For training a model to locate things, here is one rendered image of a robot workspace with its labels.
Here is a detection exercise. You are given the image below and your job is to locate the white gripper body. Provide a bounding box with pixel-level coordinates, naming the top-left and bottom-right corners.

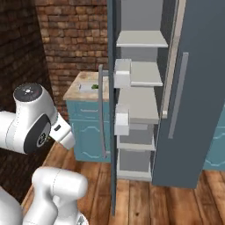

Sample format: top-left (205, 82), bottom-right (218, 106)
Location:
top-left (58, 129), bottom-right (76, 151)

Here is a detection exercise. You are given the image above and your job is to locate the teal counter cabinet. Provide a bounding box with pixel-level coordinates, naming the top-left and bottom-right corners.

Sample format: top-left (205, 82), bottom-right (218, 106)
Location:
top-left (65, 99), bottom-right (113, 163)

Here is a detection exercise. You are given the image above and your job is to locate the grey-blue freezer door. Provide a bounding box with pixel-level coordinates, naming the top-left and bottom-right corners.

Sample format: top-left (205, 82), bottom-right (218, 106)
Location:
top-left (106, 0), bottom-right (122, 217)

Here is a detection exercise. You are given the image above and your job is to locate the clear tupperware container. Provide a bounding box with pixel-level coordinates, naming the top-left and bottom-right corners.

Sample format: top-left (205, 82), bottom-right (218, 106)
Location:
top-left (77, 83), bottom-right (100, 94)

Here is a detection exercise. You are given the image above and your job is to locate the teal cabinet door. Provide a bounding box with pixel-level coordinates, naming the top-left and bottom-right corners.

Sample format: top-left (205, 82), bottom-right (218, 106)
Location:
top-left (75, 120), bottom-right (104, 161)

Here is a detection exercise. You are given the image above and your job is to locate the teal drawer front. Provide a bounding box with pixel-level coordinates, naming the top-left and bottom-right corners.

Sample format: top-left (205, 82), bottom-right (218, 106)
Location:
top-left (67, 100), bottom-right (101, 120)

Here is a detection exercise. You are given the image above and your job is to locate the white door bin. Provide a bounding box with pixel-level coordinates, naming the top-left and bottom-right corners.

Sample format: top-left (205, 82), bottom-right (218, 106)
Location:
top-left (113, 58), bottom-right (133, 89)
top-left (113, 105), bottom-right (131, 136)

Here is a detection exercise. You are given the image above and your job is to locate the grey fridge drawer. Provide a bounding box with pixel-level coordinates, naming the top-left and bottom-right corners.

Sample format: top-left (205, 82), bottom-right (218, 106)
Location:
top-left (116, 149), bottom-right (154, 182)
top-left (116, 124), bottom-right (156, 152)

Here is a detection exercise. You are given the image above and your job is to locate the grey fridge shelf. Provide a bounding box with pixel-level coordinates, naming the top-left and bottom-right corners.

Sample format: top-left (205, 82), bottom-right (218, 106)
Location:
top-left (115, 30), bottom-right (170, 48)
top-left (118, 86), bottom-right (160, 125)
top-left (129, 61), bottom-right (163, 88)

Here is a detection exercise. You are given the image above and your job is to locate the grey-blue fridge door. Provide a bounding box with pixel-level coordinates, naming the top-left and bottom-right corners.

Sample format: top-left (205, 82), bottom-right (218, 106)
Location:
top-left (151, 0), bottom-right (225, 190)

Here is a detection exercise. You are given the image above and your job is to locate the grey-blue fridge body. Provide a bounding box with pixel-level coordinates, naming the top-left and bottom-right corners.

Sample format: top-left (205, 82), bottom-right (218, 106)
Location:
top-left (112, 0), bottom-right (187, 183)

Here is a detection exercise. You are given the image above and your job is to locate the teal cabinet run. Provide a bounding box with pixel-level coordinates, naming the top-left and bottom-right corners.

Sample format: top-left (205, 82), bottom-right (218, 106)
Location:
top-left (203, 102), bottom-right (225, 172)

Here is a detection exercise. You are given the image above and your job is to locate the grey freezer door handle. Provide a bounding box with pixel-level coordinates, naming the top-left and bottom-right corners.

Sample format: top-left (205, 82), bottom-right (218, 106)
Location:
top-left (98, 63), bottom-right (107, 159)

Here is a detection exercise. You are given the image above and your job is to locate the grey fridge door handle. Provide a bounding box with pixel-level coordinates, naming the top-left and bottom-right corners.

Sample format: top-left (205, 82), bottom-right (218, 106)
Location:
top-left (167, 51), bottom-right (190, 141)

